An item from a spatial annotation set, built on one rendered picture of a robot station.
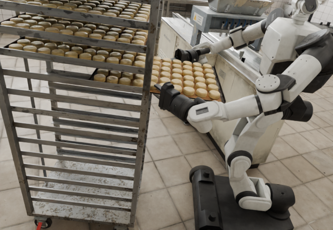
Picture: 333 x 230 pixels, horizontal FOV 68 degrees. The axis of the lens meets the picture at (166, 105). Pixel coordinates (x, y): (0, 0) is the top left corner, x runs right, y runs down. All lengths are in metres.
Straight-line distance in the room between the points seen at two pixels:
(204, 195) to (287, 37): 1.15
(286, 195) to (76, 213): 1.32
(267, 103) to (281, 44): 0.35
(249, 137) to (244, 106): 0.57
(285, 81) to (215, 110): 0.25
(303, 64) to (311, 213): 1.60
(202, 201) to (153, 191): 0.42
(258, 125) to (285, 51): 0.40
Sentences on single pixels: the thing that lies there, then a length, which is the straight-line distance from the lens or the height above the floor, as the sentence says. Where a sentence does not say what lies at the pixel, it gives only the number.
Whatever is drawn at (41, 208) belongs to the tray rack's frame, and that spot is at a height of 0.15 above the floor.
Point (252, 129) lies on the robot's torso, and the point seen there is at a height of 0.84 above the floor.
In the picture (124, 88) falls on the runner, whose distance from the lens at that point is 1.06.
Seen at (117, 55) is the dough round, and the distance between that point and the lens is 1.12.
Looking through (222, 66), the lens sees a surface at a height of 0.77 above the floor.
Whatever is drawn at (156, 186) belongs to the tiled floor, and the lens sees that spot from 2.05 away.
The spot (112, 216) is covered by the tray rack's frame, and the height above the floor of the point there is 0.15.
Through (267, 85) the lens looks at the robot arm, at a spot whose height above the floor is 1.23.
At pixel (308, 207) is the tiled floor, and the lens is 2.41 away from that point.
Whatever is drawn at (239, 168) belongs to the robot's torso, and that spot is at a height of 0.58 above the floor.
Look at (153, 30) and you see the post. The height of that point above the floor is 1.32.
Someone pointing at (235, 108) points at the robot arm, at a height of 1.14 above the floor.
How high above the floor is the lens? 1.56
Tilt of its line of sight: 31 degrees down
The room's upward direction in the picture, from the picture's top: 9 degrees clockwise
